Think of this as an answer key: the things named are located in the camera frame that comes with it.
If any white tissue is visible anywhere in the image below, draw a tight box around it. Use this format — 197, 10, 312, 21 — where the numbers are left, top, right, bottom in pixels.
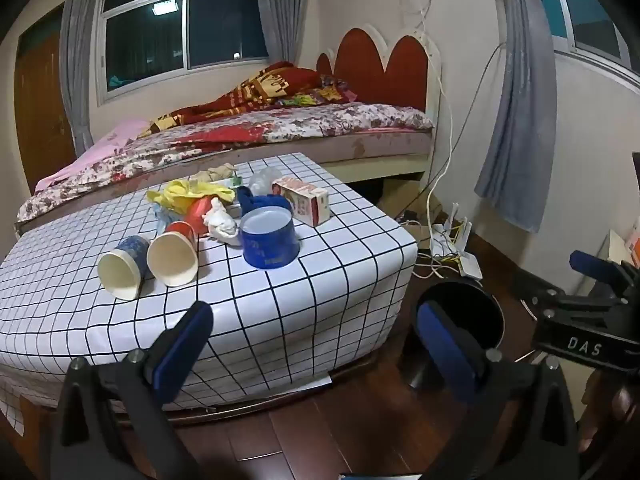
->
201, 197, 242, 246

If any blue cloth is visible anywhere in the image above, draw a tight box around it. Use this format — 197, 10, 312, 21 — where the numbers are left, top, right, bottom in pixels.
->
236, 186, 291, 216

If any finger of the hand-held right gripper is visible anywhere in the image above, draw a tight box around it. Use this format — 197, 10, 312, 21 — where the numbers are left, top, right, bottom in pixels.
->
512, 274, 616, 313
569, 250, 640, 301

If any clear plastic bag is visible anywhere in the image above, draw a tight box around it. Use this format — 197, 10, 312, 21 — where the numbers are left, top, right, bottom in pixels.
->
248, 167, 283, 196

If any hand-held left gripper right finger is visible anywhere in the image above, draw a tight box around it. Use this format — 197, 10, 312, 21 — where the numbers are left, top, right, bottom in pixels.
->
415, 301, 583, 480

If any black trash bin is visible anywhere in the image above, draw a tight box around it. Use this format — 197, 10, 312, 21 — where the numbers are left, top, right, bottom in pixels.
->
407, 281, 506, 391

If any red paper cup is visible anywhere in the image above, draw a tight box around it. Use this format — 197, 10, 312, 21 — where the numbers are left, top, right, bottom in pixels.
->
146, 220, 200, 288

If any red headboard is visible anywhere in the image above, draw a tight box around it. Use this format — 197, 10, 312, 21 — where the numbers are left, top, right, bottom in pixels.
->
316, 23, 443, 116

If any grey curtain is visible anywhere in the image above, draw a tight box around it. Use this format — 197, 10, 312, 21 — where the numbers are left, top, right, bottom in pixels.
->
60, 0, 108, 153
254, 0, 307, 68
474, 0, 558, 233

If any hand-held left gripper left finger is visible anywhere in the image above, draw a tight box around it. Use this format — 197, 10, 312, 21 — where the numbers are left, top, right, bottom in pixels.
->
50, 301, 216, 480

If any wooden door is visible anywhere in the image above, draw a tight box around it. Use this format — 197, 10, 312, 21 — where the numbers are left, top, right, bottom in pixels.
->
14, 17, 78, 196

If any flat white router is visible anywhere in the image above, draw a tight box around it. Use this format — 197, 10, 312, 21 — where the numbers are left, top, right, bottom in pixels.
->
457, 252, 483, 281

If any cream bed frame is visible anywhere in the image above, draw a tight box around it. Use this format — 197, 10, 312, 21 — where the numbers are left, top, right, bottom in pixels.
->
320, 130, 432, 183

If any glass window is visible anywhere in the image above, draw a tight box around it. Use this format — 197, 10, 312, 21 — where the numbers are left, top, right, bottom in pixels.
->
540, 0, 640, 68
95, 0, 273, 106

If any pink cloth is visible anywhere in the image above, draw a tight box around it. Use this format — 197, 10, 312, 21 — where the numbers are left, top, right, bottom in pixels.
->
35, 120, 151, 193

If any thin black cable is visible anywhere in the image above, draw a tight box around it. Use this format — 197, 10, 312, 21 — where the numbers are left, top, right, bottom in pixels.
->
400, 42, 506, 216

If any floral quilt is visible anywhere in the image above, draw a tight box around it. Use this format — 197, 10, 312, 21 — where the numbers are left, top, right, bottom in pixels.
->
15, 101, 435, 226

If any red printed blanket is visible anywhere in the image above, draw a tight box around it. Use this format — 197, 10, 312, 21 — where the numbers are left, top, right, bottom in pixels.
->
137, 61, 358, 136

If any pinkish mattress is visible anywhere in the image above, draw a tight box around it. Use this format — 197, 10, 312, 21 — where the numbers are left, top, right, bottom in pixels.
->
15, 127, 432, 233

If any white checked tablecloth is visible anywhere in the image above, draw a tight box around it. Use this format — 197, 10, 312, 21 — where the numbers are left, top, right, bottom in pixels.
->
0, 152, 418, 436

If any beige paper wad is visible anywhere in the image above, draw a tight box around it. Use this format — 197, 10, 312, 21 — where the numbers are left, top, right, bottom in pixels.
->
189, 162, 238, 183

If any yellow cloth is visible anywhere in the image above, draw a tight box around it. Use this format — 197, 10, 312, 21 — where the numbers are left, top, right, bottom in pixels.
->
146, 178, 236, 211

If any red and white carton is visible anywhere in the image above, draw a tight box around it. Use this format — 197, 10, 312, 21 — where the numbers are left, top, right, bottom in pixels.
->
272, 176, 331, 227

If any thick white cable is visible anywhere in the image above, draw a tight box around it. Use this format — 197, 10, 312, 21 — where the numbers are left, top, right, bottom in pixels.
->
395, 0, 456, 241

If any blue paper cup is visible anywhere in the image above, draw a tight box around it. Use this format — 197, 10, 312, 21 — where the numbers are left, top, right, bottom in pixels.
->
97, 235, 151, 302

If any blue paper bowl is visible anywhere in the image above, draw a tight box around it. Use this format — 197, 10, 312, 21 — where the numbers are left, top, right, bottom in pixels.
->
240, 206, 301, 271

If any red plastic bag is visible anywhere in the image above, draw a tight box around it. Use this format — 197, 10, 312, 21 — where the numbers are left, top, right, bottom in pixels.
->
185, 196, 216, 236

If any white router with antennas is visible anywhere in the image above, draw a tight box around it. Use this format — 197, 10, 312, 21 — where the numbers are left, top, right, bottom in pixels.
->
429, 202, 473, 261

